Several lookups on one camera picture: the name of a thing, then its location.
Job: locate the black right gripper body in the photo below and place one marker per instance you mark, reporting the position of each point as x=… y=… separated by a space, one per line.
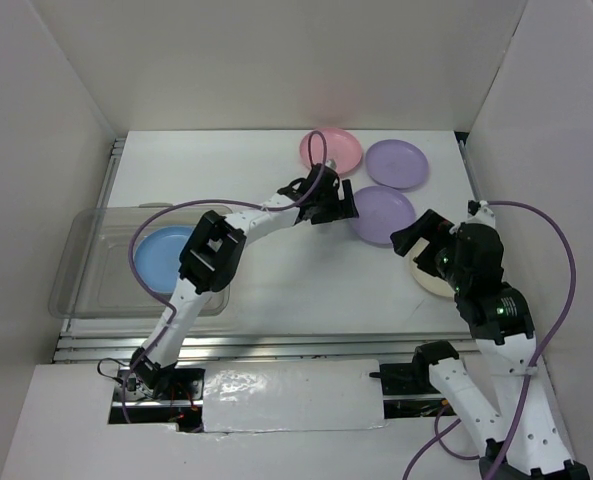
x=449 y=269

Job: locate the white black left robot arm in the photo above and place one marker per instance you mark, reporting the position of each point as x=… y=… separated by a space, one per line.
x=210 y=258

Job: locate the pink plate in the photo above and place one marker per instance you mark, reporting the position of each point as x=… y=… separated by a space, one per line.
x=344 y=151

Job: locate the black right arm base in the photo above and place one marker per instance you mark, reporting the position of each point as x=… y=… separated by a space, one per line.
x=412 y=378

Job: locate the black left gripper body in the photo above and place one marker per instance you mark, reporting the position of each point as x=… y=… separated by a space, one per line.
x=329 y=207

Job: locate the cream plate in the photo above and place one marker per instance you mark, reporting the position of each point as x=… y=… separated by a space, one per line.
x=431 y=284

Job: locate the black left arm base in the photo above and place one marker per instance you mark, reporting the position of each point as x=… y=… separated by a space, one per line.
x=177 y=401

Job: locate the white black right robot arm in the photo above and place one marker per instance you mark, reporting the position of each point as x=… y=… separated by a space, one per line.
x=517 y=437

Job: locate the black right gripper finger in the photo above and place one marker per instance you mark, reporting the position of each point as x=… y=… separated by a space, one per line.
x=431 y=259
x=428 y=226

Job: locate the clear plastic bin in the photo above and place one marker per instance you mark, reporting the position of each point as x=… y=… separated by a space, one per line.
x=94 y=279

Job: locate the purple plate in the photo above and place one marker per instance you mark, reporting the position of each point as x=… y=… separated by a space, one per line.
x=382 y=211
x=397 y=164

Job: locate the blue plate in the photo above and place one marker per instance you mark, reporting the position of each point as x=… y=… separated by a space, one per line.
x=157 y=257

